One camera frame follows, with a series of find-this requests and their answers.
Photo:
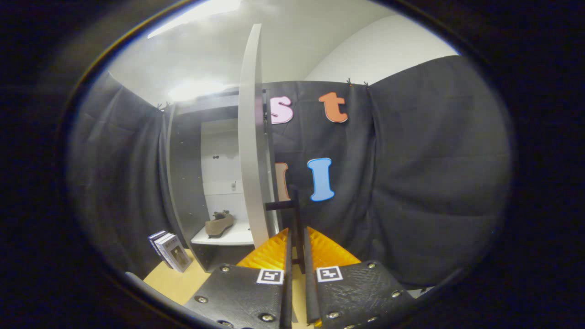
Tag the brown fuzzy shoe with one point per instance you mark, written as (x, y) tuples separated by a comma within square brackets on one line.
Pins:
[(220, 224)]

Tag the white shoe cabinet door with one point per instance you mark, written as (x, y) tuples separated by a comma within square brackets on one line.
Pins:
[(251, 137)]

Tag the dark grey shoe cabinet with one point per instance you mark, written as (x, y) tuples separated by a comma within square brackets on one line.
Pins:
[(187, 183)]

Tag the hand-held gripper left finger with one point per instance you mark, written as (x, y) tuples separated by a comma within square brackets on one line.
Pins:
[(288, 283)]

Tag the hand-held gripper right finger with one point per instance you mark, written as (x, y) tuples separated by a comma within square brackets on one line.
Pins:
[(308, 283)]

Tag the book with portrait cover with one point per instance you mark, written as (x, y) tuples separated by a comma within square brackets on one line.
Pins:
[(176, 256)]

